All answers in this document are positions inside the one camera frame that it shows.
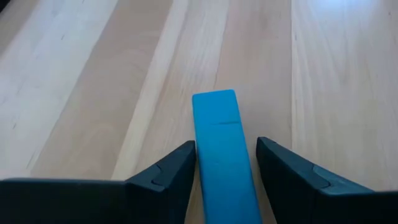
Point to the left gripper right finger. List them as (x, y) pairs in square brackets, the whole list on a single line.
[(295, 186)]

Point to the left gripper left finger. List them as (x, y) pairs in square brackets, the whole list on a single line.
[(168, 186)]

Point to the blue wooden plank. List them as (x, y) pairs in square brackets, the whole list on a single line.
[(224, 155)]

